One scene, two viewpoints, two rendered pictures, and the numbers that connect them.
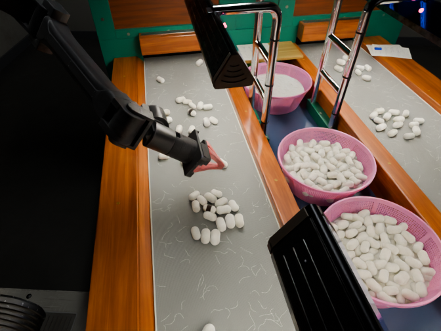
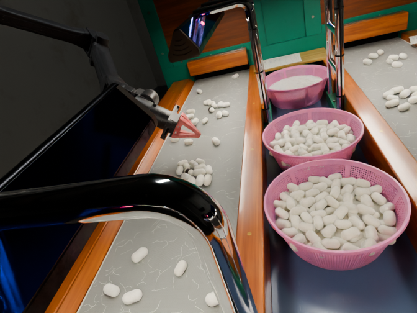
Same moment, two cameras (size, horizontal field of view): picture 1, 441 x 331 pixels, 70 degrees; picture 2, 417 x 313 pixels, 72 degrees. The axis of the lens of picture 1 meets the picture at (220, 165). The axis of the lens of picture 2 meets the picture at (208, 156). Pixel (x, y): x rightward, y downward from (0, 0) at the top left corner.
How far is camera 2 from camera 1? 0.41 m
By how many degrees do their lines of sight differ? 26
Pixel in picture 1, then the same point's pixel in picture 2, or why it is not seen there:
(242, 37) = (275, 51)
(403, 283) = (353, 240)
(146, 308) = (108, 232)
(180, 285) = (141, 222)
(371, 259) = (321, 215)
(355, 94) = (377, 80)
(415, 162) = not seen: outside the picture
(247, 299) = (185, 236)
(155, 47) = (199, 68)
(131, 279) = not seen: hidden behind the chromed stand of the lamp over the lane
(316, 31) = (346, 32)
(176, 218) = not seen: hidden behind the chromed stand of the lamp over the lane
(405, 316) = (358, 281)
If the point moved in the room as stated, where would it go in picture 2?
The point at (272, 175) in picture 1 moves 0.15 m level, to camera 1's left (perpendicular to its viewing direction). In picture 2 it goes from (251, 146) to (203, 148)
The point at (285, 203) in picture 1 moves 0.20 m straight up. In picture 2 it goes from (251, 166) to (234, 94)
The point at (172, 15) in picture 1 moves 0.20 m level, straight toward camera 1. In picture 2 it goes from (212, 42) to (205, 53)
